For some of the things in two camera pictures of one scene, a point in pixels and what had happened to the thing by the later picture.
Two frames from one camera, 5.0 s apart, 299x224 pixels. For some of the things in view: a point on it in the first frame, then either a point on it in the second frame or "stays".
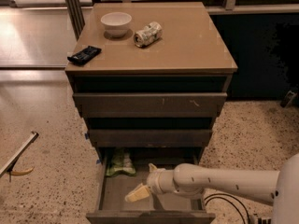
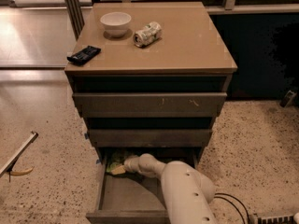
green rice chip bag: (121, 162) stays
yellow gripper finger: (140, 192) → (118, 171)
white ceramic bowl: (116, 23) stays
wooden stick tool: (9, 167) stays
